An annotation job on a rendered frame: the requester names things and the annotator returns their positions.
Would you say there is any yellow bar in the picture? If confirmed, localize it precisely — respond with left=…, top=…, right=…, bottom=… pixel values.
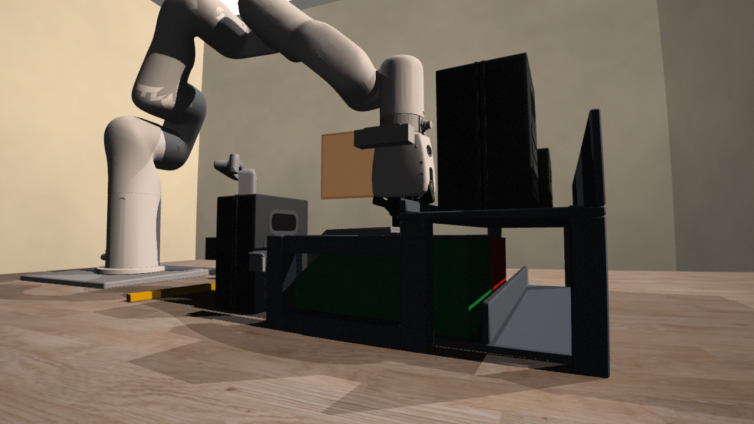
left=127, top=282, right=216, bottom=302

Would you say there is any red open bin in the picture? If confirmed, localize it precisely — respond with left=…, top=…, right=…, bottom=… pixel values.
left=433, top=238, right=506, bottom=294

